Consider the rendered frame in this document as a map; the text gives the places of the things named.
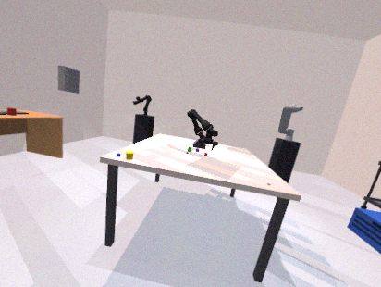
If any small yellow block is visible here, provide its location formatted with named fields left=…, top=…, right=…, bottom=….
left=126, top=151, right=133, bottom=159

